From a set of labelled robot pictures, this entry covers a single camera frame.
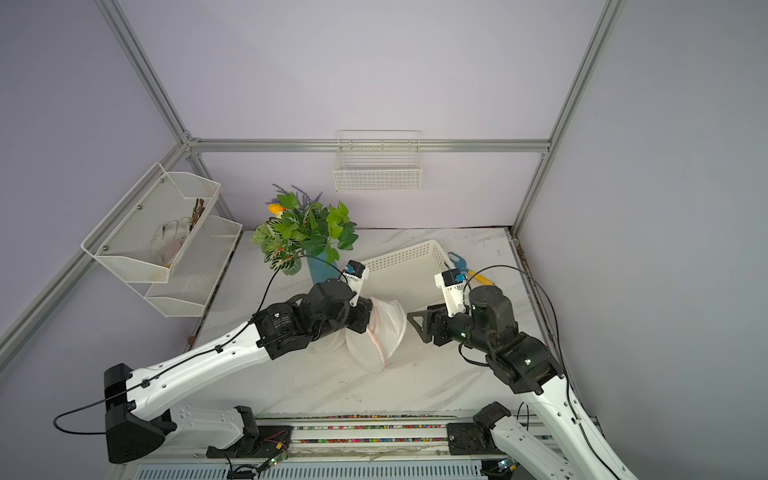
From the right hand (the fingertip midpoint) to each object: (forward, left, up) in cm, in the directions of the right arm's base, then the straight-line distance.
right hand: (420, 318), depth 67 cm
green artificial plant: (+25, +30, +7) cm, 40 cm away
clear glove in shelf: (+23, +65, +5) cm, 69 cm away
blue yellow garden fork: (+36, -20, -26) cm, 49 cm away
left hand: (+4, +12, -2) cm, 13 cm away
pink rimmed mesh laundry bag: (-4, +10, -8) cm, 13 cm away
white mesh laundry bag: (+2, +20, -18) cm, 27 cm away
